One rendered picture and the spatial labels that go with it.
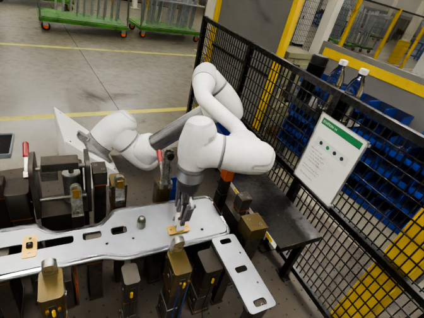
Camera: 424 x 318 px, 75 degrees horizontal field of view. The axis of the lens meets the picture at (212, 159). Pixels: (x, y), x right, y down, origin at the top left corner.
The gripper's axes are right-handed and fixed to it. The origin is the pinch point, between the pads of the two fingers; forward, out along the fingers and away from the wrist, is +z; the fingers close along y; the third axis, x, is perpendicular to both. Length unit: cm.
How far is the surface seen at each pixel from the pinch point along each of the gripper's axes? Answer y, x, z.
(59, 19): 673, 31, 78
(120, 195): 18.9, 17.3, 1.6
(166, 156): 18.2, 1.4, -16.2
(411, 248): -43, -58, -19
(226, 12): 261, -143, -40
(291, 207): -3, -52, 2
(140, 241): -1.6, 14.3, 4.6
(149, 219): 7.5, 9.0, 4.6
